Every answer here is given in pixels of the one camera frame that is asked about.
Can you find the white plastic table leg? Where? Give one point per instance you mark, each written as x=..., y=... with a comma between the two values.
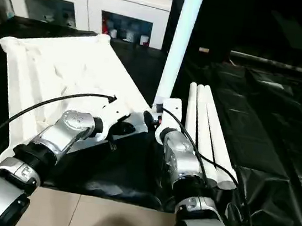
x=203, y=120
x=215, y=132
x=191, y=110
x=181, y=39

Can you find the white plastic table top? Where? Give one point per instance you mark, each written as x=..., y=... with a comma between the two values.
x=62, y=65

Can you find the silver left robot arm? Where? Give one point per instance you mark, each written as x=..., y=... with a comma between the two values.
x=61, y=134

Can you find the small white cup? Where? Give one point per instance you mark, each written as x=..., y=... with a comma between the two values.
x=145, y=40

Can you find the small gold label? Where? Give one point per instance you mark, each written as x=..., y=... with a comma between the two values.
x=204, y=49

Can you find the black table mat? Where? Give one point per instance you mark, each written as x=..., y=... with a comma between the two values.
x=246, y=148

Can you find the dark metal rod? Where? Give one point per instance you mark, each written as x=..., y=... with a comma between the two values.
x=280, y=64

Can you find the black backdrop cloth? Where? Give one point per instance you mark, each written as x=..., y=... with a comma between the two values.
x=263, y=22

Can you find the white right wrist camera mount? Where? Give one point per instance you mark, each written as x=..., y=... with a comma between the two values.
x=173, y=104

